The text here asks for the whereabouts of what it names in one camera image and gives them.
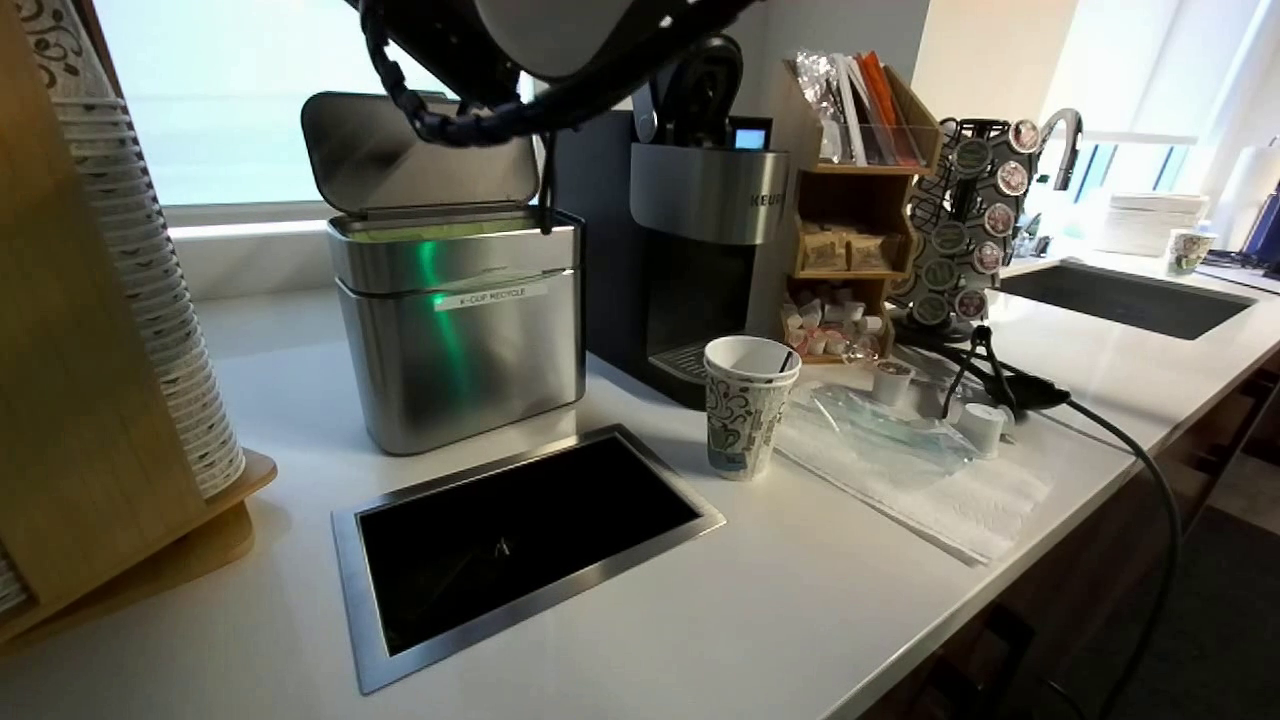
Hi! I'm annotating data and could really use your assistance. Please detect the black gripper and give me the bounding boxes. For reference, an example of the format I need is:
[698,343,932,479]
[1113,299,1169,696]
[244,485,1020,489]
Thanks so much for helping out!
[377,0,524,107]

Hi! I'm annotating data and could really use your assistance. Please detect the silver bin lid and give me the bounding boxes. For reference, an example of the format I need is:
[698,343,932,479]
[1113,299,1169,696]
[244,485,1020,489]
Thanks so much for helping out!
[296,89,556,223]

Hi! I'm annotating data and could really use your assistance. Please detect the silver steel bin body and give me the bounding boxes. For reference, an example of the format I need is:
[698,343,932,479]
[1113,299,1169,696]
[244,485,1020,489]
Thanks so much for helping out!
[322,207,589,459]

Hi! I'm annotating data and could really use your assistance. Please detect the coffee pod brown lid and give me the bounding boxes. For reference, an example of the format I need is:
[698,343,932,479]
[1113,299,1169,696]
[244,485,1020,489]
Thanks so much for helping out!
[867,357,920,418]

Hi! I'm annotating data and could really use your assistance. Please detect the black silver coffee machine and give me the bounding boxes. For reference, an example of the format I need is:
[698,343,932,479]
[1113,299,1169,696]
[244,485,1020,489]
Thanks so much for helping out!
[547,29,791,411]

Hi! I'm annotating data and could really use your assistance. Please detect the stack of paper cups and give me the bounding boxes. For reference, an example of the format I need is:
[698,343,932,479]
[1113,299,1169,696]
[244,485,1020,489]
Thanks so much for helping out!
[12,0,251,505]

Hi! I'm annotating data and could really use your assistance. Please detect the silver foil packets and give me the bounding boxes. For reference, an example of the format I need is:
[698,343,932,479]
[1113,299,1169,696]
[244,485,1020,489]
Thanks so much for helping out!
[787,47,873,171]

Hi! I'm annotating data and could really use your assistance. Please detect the wooden condiment organizer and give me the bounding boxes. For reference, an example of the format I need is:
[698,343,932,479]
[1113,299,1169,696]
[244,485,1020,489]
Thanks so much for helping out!
[778,51,946,373]

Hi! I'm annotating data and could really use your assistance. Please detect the orange packets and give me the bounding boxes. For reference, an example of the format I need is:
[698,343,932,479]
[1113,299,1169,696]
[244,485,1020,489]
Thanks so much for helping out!
[851,47,911,169]

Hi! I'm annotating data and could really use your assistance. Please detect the brown sugar packets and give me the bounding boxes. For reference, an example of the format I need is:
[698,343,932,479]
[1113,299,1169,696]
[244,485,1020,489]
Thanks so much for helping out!
[791,230,891,279]

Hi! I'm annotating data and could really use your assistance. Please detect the patterned paper cup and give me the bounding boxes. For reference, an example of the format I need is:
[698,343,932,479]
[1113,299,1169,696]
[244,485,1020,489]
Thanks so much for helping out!
[1163,219,1221,283]
[701,331,809,485]

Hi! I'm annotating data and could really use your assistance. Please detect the pile of creamer cups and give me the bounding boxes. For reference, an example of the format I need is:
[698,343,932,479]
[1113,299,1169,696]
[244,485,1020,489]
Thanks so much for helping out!
[782,292,891,369]

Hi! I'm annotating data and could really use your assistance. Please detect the steel framed counter trash chute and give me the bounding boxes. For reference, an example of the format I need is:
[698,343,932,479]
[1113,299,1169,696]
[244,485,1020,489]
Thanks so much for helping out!
[327,426,728,700]

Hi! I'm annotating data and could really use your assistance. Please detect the wooden cup dispenser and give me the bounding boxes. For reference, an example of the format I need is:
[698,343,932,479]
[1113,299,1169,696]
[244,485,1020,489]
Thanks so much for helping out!
[0,0,279,658]

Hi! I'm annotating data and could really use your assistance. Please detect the black coffee pod carousel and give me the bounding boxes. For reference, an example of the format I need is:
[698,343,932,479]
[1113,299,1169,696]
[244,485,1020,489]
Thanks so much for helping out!
[899,118,1052,340]

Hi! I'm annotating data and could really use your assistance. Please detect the clear plastic bag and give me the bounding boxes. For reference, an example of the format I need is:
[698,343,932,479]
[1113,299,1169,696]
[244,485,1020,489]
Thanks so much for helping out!
[806,380,990,479]

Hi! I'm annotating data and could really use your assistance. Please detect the chrome sink faucet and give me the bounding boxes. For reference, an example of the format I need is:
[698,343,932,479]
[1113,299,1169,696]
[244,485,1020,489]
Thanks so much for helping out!
[1028,104,1094,200]

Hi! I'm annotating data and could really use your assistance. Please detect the small white creamer cup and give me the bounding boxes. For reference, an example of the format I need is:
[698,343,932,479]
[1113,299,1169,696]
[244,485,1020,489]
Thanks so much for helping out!
[954,401,1007,459]

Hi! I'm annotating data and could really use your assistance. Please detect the white container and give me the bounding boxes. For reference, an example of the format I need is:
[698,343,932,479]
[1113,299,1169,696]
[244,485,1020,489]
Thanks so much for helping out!
[1099,187,1218,259]

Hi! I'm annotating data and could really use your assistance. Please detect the dark counter sink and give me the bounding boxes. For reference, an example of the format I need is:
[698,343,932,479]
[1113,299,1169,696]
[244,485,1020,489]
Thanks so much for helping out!
[996,251,1259,343]

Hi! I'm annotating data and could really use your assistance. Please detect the white paper roll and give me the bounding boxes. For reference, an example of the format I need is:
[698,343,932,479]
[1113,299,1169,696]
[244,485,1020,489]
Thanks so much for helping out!
[1218,136,1274,247]

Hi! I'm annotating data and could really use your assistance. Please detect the blue bottle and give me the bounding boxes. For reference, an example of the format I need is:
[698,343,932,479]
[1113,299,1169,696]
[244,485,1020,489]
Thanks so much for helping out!
[1243,182,1280,283]

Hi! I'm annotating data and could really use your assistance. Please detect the dark wood cabinet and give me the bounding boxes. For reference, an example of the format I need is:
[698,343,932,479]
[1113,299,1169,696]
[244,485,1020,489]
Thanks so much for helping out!
[862,347,1280,720]

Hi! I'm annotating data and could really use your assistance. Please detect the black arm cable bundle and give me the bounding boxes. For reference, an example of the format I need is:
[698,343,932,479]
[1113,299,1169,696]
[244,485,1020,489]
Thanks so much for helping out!
[350,4,753,233]

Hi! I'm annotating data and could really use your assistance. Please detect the long dark cable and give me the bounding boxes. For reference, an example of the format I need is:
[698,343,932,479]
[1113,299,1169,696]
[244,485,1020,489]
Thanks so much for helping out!
[1049,389,1192,720]

